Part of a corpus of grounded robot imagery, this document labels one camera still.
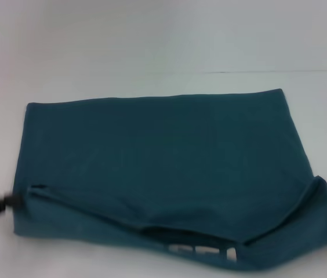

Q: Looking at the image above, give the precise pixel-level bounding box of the teal blue shirt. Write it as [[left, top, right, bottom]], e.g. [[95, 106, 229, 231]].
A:
[[12, 88, 327, 264]]

